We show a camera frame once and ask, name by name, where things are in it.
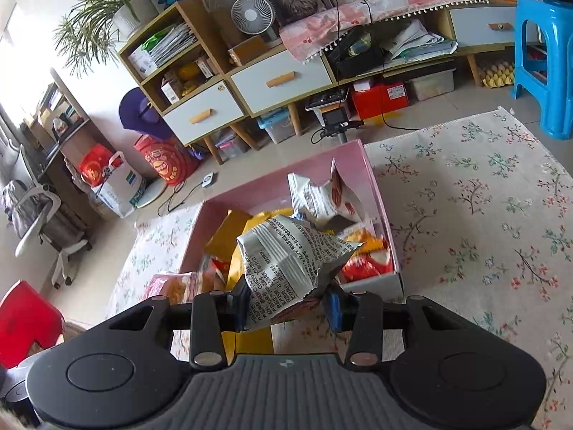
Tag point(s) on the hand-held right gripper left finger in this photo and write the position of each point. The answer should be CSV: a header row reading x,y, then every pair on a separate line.
x,y
239,309

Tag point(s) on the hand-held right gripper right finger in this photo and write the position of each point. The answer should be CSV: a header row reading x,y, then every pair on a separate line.
x,y
333,313

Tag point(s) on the pink snack packet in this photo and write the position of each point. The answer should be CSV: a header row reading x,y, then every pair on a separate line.
x,y
179,286

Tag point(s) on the silver snack packet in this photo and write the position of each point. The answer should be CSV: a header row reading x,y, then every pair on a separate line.
x,y
286,260

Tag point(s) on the pink cardboard box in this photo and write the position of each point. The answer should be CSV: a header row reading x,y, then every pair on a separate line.
x,y
250,190

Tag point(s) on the red plastic stool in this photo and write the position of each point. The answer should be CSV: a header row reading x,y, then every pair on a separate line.
x,y
27,322

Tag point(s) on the small white device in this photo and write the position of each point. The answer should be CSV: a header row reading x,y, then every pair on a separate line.
x,y
208,180

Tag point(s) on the clear storage bin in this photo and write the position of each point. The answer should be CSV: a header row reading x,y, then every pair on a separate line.
x,y
230,145

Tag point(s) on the red printed bag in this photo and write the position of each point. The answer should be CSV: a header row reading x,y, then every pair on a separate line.
x,y
165,161

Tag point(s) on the white shopping bag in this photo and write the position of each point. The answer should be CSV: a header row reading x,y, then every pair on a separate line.
x,y
118,192

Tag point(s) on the white office chair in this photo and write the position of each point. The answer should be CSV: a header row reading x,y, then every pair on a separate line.
x,y
40,215

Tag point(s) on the blue lid storage bin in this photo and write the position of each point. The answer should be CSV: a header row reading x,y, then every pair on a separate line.
x,y
277,127

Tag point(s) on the red gift bag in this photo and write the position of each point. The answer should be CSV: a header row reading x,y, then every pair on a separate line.
x,y
96,165

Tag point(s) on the black white electronic device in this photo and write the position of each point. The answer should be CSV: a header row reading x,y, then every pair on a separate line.
x,y
327,97

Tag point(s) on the purple hat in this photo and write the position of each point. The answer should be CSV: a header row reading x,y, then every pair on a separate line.
x,y
143,114

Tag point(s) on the red box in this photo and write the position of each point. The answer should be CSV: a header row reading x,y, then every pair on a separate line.
x,y
380,101

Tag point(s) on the small cardboard box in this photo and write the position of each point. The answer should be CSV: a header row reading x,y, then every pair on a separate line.
x,y
172,87

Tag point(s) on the clear storage box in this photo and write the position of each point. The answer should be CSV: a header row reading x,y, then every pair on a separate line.
x,y
429,85

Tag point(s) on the black open box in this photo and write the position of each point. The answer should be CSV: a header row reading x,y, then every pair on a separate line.
x,y
358,65

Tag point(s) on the low wooden cabinet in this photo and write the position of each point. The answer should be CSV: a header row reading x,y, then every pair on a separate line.
x,y
403,69

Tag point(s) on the brown wooden box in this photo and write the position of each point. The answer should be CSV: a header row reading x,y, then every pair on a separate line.
x,y
248,49

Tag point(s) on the dark shelf rack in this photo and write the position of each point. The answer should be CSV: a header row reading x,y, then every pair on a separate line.
x,y
58,112

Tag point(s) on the tall wooden shelf cabinet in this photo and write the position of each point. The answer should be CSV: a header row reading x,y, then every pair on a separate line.
x,y
210,40

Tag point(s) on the stack of magazines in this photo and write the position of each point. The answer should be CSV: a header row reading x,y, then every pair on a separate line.
x,y
172,45

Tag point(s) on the egg tray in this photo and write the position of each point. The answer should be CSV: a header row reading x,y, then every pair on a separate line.
x,y
494,74

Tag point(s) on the white desk fan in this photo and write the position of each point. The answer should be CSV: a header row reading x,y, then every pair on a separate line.
x,y
253,15

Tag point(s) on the pink printed cloth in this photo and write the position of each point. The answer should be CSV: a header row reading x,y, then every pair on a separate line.
x,y
380,6

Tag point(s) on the potted green plant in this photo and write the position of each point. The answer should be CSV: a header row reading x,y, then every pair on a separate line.
x,y
134,15

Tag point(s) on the blue plastic stool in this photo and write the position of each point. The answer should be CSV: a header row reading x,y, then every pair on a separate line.
x,y
537,9

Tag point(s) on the black camera on tripod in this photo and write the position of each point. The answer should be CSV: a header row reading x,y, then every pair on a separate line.
x,y
335,121

